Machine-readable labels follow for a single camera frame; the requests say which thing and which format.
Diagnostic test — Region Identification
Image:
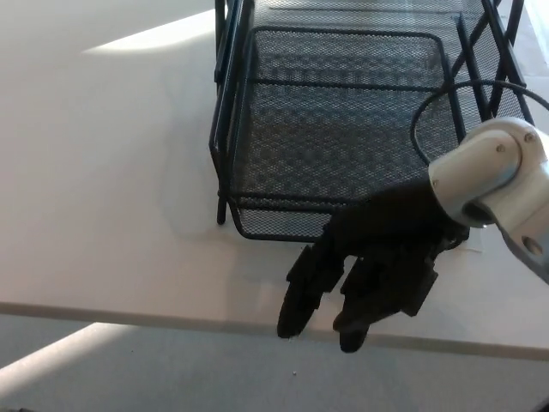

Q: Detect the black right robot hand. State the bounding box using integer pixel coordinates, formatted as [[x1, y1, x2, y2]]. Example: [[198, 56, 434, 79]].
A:
[[276, 179, 471, 354]]

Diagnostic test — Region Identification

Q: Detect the black metal organizer frame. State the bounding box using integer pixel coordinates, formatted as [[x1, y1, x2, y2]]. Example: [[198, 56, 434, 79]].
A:
[[208, 0, 535, 227]]

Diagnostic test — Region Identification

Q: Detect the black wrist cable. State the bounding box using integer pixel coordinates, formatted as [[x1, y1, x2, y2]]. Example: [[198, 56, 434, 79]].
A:
[[409, 79, 549, 167]]

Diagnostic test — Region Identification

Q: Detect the black mesh fixed tray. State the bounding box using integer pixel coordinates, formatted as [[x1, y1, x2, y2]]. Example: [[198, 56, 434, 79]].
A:
[[228, 25, 474, 242]]

